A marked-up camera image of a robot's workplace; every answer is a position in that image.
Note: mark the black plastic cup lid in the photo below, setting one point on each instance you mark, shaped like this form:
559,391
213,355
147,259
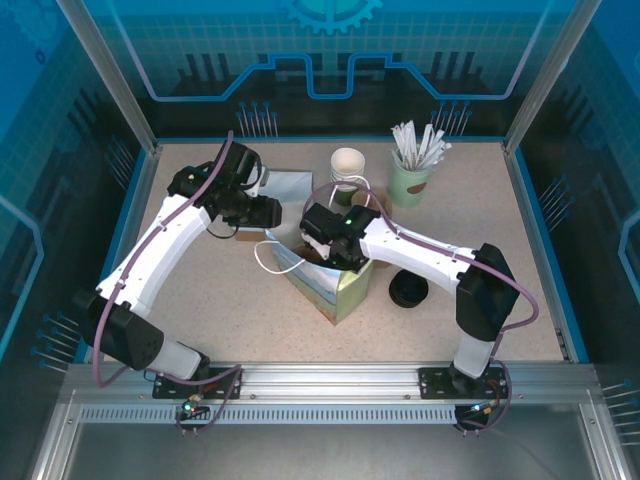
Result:
410,286
407,305

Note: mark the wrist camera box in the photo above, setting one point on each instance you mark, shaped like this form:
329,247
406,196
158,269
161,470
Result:
240,162
320,222

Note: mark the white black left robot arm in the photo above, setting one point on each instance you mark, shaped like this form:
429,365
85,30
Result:
150,250

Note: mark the white wrapped straw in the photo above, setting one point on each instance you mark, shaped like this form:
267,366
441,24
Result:
411,145
440,156
424,147
400,147
434,149

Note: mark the blue printed side panel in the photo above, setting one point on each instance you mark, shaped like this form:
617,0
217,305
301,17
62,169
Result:
40,150
600,150

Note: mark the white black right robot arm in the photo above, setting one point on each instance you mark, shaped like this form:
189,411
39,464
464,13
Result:
415,255

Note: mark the aluminium frame post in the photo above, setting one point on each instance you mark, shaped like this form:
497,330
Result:
111,75
549,75

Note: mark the blue printed back panel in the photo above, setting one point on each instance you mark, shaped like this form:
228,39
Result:
325,50

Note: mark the grey flat paper bag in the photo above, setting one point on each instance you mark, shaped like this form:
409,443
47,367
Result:
292,192

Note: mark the small LED circuit board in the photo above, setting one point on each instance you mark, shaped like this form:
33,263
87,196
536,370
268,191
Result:
192,410
482,408

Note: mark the green floral paper bag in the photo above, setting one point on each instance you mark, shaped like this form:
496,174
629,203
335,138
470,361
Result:
352,295

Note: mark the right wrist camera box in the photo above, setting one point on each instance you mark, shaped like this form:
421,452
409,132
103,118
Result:
320,222

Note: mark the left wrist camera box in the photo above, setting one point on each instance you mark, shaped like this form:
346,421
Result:
240,162

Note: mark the aluminium mounting rail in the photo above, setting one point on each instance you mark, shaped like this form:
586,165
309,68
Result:
325,380

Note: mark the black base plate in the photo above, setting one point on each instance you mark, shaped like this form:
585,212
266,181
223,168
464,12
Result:
435,382
170,390

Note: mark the brown cardboard cup sleeve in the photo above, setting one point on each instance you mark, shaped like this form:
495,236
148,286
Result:
247,235

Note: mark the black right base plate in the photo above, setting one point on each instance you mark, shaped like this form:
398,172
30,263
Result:
435,382

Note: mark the green ceramic straw holder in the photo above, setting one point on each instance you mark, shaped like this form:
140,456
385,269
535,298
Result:
400,187

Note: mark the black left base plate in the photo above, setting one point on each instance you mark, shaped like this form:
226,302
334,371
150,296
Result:
170,390

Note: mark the small metal bracket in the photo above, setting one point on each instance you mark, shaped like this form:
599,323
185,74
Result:
562,342

